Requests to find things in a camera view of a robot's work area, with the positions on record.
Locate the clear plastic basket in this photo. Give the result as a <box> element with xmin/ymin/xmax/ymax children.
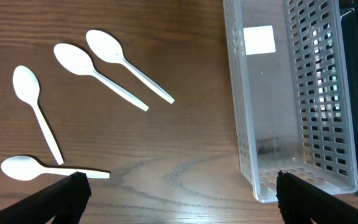
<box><xmin>223</xmin><ymin>0</ymin><xmax>358</xmax><ymax>203</ymax></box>

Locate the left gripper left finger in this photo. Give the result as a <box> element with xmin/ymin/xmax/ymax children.
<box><xmin>0</xmin><ymin>172</ymin><xmax>91</xmax><ymax>224</ymax></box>

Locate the white plastic spoon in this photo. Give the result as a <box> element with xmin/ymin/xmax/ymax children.
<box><xmin>12</xmin><ymin>65</ymin><xmax>64</xmax><ymax>165</ymax></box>
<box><xmin>86</xmin><ymin>29</ymin><xmax>175</xmax><ymax>104</ymax></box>
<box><xmin>53</xmin><ymin>43</ymin><xmax>149</xmax><ymax>111</ymax></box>
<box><xmin>1</xmin><ymin>156</ymin><xmax>110</xmax><ymax>181</ymax></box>

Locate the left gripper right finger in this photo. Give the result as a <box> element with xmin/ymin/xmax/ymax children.
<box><xmin>277</xmin><ymin>171</ymin><xmax>358</xmax><ymax>224</ymax></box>

